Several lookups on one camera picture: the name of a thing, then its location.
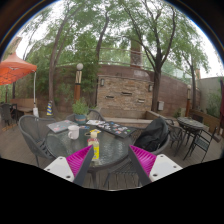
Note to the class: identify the dark patio chair by canopy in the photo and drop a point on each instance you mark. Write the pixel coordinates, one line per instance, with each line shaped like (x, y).
(7, 113)

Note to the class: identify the white sticker sheet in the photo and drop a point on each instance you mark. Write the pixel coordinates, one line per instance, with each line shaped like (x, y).
(92, 122)

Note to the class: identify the clear bottle with yellow label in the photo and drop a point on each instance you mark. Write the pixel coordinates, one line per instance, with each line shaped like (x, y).
(95, 148)

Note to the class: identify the wooden lamp post with globe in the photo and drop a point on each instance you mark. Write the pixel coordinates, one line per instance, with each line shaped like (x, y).
(78, 81)

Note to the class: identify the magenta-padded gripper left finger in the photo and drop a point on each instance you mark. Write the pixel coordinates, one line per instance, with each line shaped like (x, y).
(68, 168)

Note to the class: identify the yellow card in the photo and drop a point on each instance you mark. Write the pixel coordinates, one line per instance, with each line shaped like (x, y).
(95, 130)

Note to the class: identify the wooden bench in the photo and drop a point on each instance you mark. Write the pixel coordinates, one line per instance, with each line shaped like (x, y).
(24, 106)

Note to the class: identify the tree with dark forked trunk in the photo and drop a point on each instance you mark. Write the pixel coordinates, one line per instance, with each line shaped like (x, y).
(156, 90)

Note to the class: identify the grey wicker chair with backpack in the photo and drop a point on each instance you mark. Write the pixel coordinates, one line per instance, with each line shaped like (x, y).
(165, 145)

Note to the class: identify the black metal patio chair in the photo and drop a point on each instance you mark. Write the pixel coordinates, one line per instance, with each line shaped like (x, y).
(174, 131)
(201, 141)

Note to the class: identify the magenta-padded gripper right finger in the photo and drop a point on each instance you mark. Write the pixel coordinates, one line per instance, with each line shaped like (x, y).
(160, 168)

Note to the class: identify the round dark patio table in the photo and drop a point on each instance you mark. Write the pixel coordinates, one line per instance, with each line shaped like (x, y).
(191, 124)

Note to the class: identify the grey laptop with stickers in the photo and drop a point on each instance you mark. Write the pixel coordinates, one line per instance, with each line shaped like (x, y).
(61, 126)

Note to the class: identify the orange canopy tent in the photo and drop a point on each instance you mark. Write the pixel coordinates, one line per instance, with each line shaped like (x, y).
(15, 68)

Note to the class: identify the blue yellow striped cone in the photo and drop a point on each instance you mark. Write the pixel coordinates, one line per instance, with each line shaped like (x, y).
(49, 109)

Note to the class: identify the empty grey wicker chair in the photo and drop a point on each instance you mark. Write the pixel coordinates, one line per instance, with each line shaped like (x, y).
(33, 133)

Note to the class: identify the black backpack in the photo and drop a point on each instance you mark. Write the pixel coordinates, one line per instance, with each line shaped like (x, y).
(153, 135)

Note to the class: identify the grey wall utility box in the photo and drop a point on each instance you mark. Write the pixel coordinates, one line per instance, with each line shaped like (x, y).
(160, 105)

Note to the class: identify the white ceramic mug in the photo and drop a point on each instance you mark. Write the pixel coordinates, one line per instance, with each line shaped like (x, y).
(74, 132)

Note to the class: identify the green plant in blue pot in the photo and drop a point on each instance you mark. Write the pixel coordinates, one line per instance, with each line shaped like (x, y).
(80, 111)

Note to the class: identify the wall lantern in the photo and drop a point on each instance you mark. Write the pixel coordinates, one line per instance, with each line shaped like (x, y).
(150, 88)
(102, 82)

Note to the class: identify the tree with slim grey trunk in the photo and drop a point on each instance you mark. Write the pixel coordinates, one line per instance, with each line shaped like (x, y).
(52, 83)

